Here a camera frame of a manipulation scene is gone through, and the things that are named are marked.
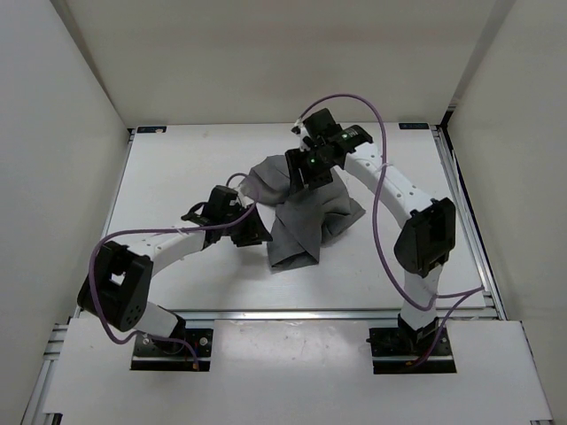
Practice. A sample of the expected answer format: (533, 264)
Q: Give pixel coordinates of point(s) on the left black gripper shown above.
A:
(254, 232)

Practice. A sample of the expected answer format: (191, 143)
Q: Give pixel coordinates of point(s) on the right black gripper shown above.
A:
(296, 159)

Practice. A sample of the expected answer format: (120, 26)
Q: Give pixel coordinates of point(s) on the grey pleated skirt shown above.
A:
(304, 222)

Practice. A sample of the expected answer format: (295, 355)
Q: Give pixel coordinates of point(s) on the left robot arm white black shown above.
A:
(122, 273)

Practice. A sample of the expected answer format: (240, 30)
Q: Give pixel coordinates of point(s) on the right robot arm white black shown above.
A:
(427, 225)

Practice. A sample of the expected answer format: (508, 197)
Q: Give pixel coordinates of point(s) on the right blue corner label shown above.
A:
(413, 126)

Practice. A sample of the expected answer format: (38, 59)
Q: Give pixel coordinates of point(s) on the blue corner label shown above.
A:
(413, 126)
(151, 129)

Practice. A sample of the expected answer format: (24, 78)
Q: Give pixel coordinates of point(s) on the white front cover board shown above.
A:
(310, 372)

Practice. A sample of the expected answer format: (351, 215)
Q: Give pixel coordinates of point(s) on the left blue corner label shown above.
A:
(151, 129)

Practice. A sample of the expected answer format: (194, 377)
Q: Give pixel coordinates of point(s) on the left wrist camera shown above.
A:
(243, 192)

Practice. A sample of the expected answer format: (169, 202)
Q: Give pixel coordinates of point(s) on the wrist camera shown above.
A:
(305, 141)
(243, 192)

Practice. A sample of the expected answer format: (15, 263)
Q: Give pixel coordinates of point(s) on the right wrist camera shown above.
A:
(305, 141)

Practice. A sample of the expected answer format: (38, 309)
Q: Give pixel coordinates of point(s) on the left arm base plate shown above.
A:
(160, 356)

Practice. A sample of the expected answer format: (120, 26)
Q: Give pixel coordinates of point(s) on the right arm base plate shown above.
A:
(391, 355)

